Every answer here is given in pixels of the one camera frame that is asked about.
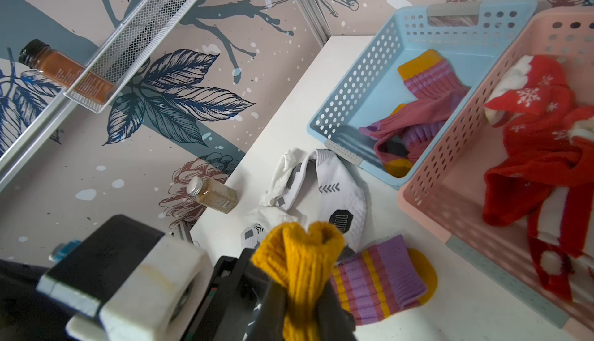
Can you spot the pink plastic basket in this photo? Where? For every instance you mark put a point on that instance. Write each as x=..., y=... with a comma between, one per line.
x=446, y=194

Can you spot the purple yellow sock bottom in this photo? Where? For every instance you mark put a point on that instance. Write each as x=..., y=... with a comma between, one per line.
x=301, y=261

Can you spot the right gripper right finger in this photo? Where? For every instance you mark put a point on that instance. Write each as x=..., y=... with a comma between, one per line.
x=334, y=323

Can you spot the clear acrylic wall shelf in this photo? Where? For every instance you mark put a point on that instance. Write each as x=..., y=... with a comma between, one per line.
x=128, y=48

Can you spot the blue plastic basket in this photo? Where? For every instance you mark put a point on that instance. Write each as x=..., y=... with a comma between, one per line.
x=471, y=36

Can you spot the orange spice jar black lid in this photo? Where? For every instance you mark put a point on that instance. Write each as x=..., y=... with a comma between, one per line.
x=60, y=68

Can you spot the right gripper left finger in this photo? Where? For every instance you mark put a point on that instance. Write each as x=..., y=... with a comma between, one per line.
x=270, y=322

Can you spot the glass jar amber contents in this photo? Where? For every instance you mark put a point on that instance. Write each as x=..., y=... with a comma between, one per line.
x=212, y=194

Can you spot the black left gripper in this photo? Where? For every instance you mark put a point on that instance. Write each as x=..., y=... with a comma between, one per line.
x=232, y=301

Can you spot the purple yellow sock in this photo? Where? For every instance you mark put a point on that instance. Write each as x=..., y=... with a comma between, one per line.
x=301, y=261
x=431, y=76
x=402, y=137

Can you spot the red white striped sock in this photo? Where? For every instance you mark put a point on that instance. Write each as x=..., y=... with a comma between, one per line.
x=560, y=237

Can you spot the red snowflake sock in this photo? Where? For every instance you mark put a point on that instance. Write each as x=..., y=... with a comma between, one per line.
x=537, y=111

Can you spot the purple yellow sock top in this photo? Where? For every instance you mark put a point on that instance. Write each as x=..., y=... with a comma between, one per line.
x=402, y=137

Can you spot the purple striped short sock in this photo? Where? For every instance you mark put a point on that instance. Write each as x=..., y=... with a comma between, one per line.
x=384, y=279

